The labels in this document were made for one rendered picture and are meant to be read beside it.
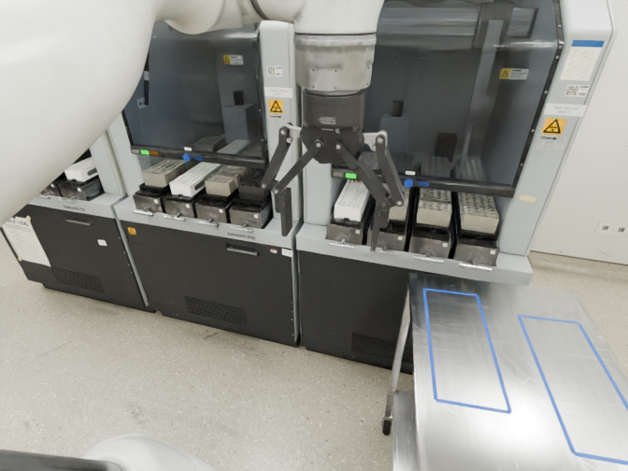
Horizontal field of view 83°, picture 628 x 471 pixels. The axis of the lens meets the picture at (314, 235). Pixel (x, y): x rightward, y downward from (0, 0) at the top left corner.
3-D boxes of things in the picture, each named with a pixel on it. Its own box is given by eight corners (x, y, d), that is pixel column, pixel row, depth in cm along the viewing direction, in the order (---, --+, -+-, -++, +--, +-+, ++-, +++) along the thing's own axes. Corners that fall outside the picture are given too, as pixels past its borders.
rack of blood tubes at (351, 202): (349, 188, 159) (349, 175, 155) (371, 191, 156) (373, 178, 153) (333, 220, 135) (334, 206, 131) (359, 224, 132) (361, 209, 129)
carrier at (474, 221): (494, 231, 125) (499, 216, 122) (494, 234, 123) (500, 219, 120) (459, 225, 128) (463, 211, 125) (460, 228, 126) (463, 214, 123)
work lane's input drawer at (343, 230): (358, 172, 191) (359, 156, 186) (384, 175, 188) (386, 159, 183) (322, 246, 132) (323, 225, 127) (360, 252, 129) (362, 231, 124)
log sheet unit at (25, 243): (19, 261, 205) (-12, 206, 186) (56, 269, 198) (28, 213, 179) (14, 264, 203) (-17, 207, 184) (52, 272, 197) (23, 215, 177)
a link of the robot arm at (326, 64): (369, 36, 35) (364, 101, 38) (381, 31, 42) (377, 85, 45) (281, 35, 37) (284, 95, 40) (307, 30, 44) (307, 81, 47)
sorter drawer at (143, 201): (215, 156, 211) (212, 141, 206) (235, 158, 208) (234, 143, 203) (129, 214, 153) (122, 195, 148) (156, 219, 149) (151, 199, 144)
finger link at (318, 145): (326, 146, 44) (318, 137, 44) (275, 199, 51) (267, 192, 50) (334, 136, 48) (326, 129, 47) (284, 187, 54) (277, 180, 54)
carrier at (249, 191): (267, 199, 145) (265, 186, 142) (264, 201, 144) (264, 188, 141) (241, 195, 148) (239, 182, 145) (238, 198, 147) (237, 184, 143)
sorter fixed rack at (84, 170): (114, 159, 188) (110, 148, 185) (130, 161, 186) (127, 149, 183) (67, 181, 164) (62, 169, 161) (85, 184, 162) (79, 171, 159)
